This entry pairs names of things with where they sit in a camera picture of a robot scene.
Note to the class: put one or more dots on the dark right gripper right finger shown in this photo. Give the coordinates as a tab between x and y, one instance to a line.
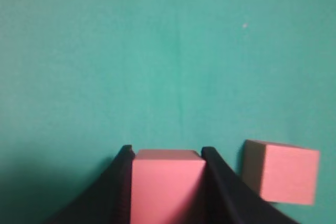
229	200

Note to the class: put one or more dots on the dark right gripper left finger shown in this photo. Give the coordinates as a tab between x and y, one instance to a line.
107	199

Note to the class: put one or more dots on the pink wooden cube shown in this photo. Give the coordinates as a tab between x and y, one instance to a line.
281	173
167	186

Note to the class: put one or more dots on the green cloth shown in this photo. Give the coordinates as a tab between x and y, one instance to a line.
81	78

